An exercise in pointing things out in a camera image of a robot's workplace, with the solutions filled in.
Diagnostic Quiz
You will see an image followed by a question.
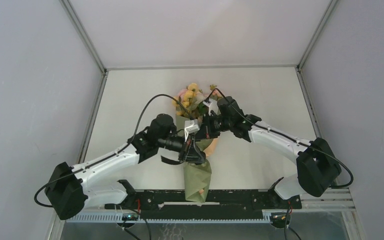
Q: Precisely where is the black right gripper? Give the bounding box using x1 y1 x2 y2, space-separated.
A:
194 111 234 140

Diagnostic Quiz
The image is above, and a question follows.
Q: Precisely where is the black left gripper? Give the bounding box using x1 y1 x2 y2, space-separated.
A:
157 130 205 164

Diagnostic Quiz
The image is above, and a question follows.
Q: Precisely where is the orange wrapping paper sheet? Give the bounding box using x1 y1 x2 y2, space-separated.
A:
175 114 220 204

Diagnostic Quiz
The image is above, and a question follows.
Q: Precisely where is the peach white fake flower bunch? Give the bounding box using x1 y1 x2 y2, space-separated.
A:
178 84 224 114

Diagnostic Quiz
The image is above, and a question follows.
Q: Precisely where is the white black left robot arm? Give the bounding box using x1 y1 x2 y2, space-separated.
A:
40 113 206 220

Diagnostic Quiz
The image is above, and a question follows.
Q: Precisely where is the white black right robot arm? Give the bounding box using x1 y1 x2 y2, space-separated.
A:
195 96 350 208

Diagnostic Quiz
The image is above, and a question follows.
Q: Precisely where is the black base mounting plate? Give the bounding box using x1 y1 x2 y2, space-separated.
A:
104 188 303 221

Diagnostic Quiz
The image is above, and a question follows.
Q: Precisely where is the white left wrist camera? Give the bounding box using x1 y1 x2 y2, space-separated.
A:
183 119 200 142

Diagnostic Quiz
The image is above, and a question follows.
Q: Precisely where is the white cable duct strip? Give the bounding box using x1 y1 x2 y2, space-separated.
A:
67 212 273 224

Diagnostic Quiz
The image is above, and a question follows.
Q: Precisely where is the aluminium front frame rail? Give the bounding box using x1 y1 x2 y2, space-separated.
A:
54 188 356 213

